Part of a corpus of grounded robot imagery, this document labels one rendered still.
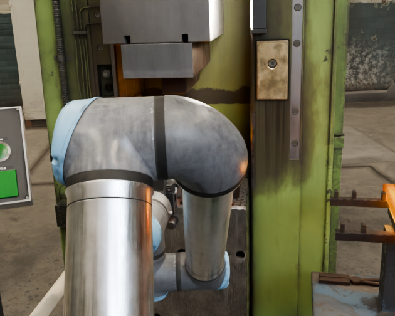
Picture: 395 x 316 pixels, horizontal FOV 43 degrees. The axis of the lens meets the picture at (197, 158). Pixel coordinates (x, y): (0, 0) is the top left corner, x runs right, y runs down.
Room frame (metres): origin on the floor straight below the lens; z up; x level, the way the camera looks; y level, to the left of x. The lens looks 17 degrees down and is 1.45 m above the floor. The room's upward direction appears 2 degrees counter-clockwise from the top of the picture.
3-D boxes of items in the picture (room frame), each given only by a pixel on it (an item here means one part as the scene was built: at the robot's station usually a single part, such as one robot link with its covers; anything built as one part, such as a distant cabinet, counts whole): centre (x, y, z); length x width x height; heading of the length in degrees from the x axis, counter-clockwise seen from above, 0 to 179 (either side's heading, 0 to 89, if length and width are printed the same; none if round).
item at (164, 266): (1.05, 0.12, 0.86); 0.12 x 0.09 x 0.12; 92
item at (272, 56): (1.47, -0.23, 1.27); 0.09 x 0.02 x 0.17; 82
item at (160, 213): (1.05, 0.13, 0.97); 0.12 x 0.09 x 0.10; 172
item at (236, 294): (1.60, 0.02, 0.69); 0.56 x 0.38 x 0.45; 172
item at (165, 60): (1.59, 0.07, 1.32); 0.42 x 0.20 x 0.10; 172
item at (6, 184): (1.29, 0.54, 1.01); 0.07 x 0.05 x 0.07; 107
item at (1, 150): (1.34, 0.55, 1.09); 0.05 x 0.03 x 0.04; 82
